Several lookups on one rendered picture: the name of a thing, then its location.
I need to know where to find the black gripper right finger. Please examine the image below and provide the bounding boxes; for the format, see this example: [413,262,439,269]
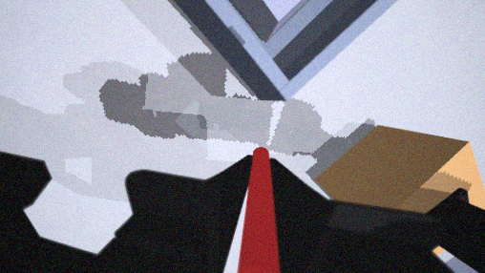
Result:
[270,157,447,273]

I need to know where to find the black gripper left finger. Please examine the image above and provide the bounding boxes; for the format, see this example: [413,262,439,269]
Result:
[125,155,253,273]

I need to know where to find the red peg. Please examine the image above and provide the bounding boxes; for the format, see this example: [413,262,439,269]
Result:
[237,147,281,273]

